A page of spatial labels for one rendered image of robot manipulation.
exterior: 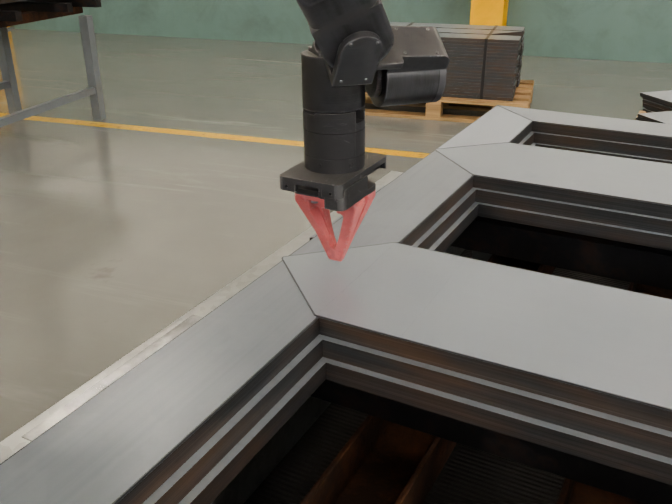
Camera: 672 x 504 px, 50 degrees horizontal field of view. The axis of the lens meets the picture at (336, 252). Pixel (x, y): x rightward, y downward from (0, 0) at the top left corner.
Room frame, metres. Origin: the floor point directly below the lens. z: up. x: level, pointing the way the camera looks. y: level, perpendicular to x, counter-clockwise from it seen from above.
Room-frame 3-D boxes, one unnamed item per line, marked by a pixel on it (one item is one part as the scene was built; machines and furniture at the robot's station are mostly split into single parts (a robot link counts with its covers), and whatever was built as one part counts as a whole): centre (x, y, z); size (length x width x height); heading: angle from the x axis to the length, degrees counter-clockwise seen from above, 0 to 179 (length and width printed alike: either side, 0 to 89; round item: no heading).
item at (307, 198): (0.66, -0.01, 0.93); 0.07 x 0.07 x 0.09; 62
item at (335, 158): (0.65, 0.00, 1.00); 0.10 x 0.07 x 0.07; 152
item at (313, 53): (0.65, 0.00, 1.06); 0.07 x 0.06 x 0.07; 107
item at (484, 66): (5.06, -0.76, 0.26); 1.20 x 0.80 x 0.53; 73
